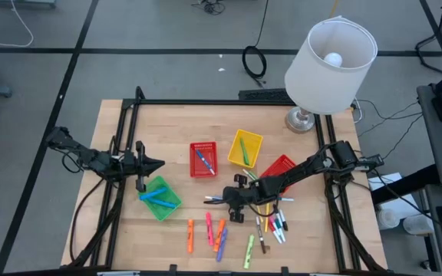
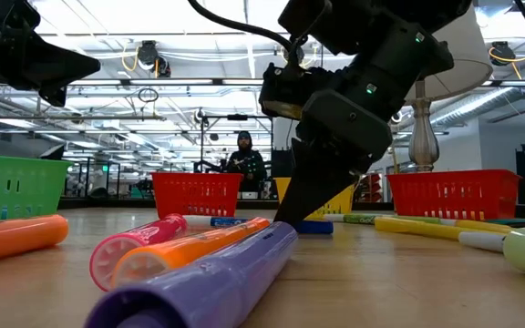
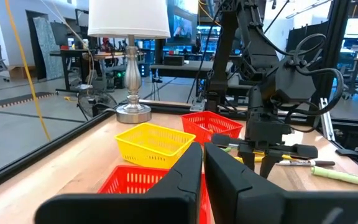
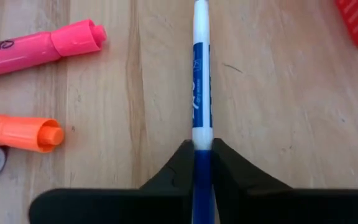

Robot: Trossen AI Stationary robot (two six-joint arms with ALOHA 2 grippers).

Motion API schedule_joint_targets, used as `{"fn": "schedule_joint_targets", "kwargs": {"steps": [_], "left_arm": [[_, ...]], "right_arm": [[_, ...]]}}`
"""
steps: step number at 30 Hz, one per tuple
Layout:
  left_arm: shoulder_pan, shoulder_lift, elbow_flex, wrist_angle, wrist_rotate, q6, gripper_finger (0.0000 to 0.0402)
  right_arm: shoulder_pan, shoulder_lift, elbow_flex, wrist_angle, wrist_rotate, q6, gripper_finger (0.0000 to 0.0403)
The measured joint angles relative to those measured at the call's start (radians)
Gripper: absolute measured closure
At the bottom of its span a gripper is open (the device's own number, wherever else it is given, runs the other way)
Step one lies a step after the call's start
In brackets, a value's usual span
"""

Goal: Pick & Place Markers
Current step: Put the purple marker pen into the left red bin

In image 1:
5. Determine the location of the white shade table lamp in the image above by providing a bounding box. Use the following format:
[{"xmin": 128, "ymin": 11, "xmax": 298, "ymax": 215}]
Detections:
[{"xmin": 283, "ymin": 15, "xmax": 379, "ymax": 135}]

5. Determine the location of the grey cart base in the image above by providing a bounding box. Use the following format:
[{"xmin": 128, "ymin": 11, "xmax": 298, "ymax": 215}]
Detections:
[{"xmin": 0, "ymin": 0, "xmax": 58, "ymax": 9}]

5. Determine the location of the black coiled floor cable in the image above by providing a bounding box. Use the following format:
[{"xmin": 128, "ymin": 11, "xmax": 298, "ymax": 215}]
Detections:
[{"xmin": 241, "ymin": 0, "xmax": 270, "ymax": 88}]

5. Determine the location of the blue highlighter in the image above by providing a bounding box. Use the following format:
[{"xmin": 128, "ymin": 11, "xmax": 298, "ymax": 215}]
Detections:
[
  {"xmin": 139, "ymin": 186, "xmax": 169, "ymax": 202},
  {"xmin": 145, "ymin": 196, "xmax": 178, "ymax": 210}
]

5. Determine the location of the orange highlighter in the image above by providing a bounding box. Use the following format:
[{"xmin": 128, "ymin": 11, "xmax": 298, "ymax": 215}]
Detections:
[
  {"xmin": 186, "ymin": 218, "xmax": 195, "ymax": 255},
  {"xmin": 212, "ymin": 218, "xmax": 227, "ymax": 253}
]

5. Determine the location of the green plastic basket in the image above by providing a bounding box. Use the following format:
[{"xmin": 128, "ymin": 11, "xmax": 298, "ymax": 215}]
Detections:
[{"xmin": 138, "ymin": 175, "xmax": 184, "ymax": 222}]

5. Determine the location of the purple highlighter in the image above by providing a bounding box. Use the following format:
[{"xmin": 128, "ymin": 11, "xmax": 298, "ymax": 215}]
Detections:
[{"xmin": 216, "ymin": 228, "xmax": 229, "ymax": 263}]

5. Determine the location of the white paper sheet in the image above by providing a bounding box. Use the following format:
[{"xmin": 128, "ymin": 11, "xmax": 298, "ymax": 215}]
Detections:
[{"xmin": 367, "ymin": 172, "xmax": 414, "ymax": 192}]

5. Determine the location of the black floor cable tangle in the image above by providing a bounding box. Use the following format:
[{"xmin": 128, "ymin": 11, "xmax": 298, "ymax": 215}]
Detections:
[{"xmin": 190, "ymin": 0, "xmax": 226, "ymax": 16}]

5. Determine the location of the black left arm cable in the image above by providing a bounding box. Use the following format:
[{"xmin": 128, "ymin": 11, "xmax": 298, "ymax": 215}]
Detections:
[{"xmin": 68, "ymin": 176, "xmax": 107, "ymax": 262}]

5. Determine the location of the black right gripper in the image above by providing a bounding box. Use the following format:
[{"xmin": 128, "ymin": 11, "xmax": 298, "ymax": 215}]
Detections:
[{"xmin": 209, "ymin": 173, "xmax": 259, "ymax": 225}]

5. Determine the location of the light green highlighter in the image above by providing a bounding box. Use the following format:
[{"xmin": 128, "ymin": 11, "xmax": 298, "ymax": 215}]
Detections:
[{"xmin": 242, "ymin": 234, "xmax": 256, "ymax": 270}]

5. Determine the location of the yellow plastic basket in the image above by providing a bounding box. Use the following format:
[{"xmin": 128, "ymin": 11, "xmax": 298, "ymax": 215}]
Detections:
[{"xmin": 226, "ymin": 128, "xmax": 265, "ymax": 169}]

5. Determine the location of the white floor cable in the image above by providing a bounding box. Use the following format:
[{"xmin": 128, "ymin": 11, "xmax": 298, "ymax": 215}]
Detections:
[{"xmin": 0, "ymin": 0, "xmax": 35, "ymax": 49}]

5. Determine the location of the red plastic basket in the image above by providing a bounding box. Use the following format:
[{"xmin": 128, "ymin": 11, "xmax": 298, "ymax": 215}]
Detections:
[
  {"xmin": 189, "ymin": 140, "xmax": 219, "ymax": 179},
  {"xmin": 259, "ymin": 153, "xmax": 297, "ymax": 195}
]

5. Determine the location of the white round container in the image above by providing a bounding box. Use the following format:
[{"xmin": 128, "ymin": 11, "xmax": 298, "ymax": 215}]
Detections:
[
  {"xmin": 402, "ymin": 214, "xmax": 435, "ymax": 236},
  {"xmin": 375, "ymin": 208, "xmax": 401, "ymax": 231}
]

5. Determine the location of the pink highlighter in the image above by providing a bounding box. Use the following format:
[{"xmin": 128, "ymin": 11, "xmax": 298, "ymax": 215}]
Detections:
[{"xmin": 205, "ymin": 212, "xmax": 215, "ymax": 247}]

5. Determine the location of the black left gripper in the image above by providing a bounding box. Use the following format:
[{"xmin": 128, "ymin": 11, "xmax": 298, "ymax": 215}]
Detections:
[{"xmin": 122, "ymin": 140, "xmax": 167, "ymax": 193}]

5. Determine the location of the black keyboard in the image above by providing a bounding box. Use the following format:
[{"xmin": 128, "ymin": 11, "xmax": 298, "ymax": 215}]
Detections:
[{"xmin": 238, "ymin": 88, "xmax": 295, "ymax": 103}]

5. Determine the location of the black desk crossbar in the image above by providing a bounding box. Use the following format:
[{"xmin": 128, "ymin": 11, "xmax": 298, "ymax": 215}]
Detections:
[{"xmin": 370, "ymin": 164, "xmax": 440, "ymax": 205}]

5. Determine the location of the black aluminium table frame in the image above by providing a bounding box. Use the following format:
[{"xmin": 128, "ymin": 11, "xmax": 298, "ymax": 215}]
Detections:
[{"xmin": 61, "ymin": 85, "xmax": 389, "ymax": 274}]

